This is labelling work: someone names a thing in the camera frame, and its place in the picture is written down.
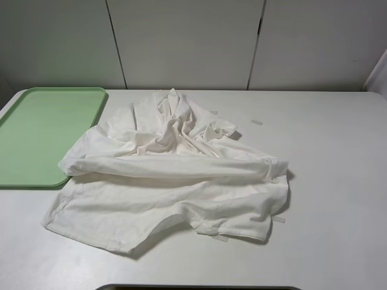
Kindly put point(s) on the white short sleeve shirt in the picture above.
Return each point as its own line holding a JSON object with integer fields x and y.
{"x": 160, "y": 162}

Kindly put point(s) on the green plastic tray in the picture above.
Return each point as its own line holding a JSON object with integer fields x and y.
{"x": 39, "y": 129}

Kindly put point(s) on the clear tape piece far right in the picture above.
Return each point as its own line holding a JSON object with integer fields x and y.
{"x": 257, "y": 122}

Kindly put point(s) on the clear tape piece near centre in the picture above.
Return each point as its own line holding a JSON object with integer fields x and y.
{"x": 220, "y": 238}

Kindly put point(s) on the clear tape piece near right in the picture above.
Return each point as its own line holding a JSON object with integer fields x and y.
{"x": 278, "y": 219}

